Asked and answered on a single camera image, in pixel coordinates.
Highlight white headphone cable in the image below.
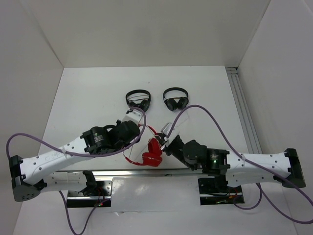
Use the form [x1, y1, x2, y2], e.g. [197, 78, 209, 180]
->
[122, 107, 194, 162]

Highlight red over-ear headphones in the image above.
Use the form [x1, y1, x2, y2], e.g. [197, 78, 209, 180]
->
[122, 125, 163, 167]

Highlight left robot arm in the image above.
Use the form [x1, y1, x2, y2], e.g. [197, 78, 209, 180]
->
[9, 120, 141, 202]

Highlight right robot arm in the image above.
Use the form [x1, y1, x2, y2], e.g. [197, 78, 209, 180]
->
[156, 133, 306, 192]

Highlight black headphones right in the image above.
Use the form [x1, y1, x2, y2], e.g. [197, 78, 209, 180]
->
[163, 87, 189, 111]

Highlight black headphones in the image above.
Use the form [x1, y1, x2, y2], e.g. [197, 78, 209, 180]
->
[163, 87, 189, 111]
[125, 89, 151, 112]

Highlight black headphones left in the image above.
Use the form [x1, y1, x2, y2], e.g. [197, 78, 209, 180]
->
[125, 89, 151, 112]

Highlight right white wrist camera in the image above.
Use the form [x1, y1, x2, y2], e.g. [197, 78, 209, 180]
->
[160, 123, 180, 150]

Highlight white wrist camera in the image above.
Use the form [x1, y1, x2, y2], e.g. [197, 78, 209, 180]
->
[122, 109, 145, 127]
[160, 123, 180, 150]

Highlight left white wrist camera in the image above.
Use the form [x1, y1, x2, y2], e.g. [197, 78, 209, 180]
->
[122, 109, 145, 127]

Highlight aluminium table edge rail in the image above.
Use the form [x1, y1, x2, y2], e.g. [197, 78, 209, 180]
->
[52, 167, 208, 178]

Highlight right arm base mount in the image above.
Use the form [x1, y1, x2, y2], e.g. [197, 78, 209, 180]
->
[198, 178, 245, 206]

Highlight aluminium side rail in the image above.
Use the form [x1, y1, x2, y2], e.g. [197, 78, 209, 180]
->
[225, 67, 263, 154]

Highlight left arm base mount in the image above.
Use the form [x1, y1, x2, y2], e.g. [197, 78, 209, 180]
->
[66, 177, 113, 208]

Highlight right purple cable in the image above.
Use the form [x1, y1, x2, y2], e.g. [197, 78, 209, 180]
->
[167, 104, 313, 225]

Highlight purple cable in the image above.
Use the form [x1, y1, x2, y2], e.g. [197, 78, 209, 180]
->
[167, 104, 313, 225]
[6, 106, 147, 235]

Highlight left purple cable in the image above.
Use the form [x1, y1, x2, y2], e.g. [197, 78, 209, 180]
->
[6, 106, 147, 235]

